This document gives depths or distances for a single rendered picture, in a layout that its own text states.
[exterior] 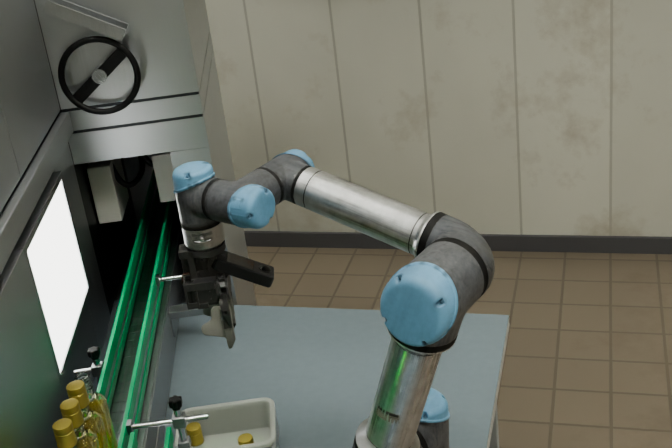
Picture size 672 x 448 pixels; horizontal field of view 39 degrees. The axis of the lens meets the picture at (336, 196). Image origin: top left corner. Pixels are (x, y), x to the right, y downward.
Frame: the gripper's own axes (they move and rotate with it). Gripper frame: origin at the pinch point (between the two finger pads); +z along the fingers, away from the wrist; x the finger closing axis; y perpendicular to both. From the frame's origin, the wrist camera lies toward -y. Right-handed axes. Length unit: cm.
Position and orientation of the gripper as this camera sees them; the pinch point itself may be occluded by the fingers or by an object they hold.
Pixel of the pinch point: (233, 333)
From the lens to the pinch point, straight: 186.8
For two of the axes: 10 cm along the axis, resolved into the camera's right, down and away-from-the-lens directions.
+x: 0.8, 4.0, -9.1
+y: -9.9, 1.3, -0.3
